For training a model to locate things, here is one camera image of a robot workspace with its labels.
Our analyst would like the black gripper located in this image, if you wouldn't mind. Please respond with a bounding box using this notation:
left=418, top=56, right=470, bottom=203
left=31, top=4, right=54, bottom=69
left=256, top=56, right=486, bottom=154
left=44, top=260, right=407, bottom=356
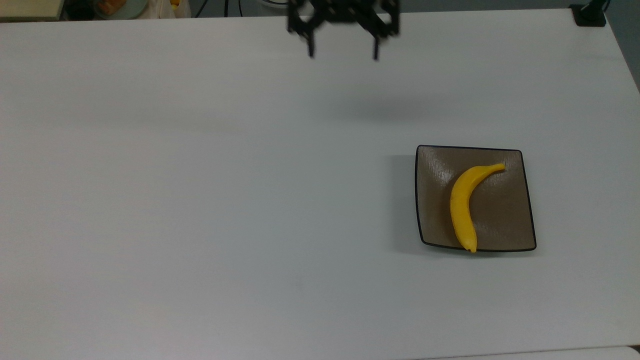
left=286, top=0, right=402, bottom=62

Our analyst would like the yellow banana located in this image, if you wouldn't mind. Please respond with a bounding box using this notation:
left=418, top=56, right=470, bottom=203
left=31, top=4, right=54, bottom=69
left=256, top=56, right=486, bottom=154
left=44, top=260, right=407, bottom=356
left=449, top=162, right=507, bottom=254

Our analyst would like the teal round plate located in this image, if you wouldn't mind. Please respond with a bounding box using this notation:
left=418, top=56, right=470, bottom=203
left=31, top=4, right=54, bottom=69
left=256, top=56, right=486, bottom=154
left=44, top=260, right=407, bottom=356
left=93, top=0, right=149, bottom=21

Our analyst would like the square brown ceramic plate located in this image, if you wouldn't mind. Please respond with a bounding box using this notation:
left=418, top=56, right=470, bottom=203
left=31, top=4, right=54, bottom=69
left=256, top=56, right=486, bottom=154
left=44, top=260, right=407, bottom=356
left=414, top=144, right=538, bottom=253

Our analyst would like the white plastic bag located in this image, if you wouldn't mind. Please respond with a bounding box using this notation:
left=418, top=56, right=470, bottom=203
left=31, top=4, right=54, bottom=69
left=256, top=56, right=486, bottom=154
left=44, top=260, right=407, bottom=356
left=139, top=0, right=192, bottom=19

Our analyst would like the orange food item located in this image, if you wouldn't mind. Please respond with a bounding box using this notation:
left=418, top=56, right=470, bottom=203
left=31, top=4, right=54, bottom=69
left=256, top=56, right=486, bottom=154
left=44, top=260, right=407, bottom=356
left=98, top=0, right=127, bottom=16

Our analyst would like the light wooden box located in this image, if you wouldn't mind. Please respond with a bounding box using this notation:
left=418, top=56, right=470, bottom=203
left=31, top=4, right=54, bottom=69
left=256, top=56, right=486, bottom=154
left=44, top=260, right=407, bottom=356
left=0, top=0, right=65, bottom=22

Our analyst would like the black clamp mount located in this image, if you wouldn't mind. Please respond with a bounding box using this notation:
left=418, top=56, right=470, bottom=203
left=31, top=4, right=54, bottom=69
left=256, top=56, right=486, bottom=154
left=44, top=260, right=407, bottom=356
left=569, top=0, right=612, bottom=28

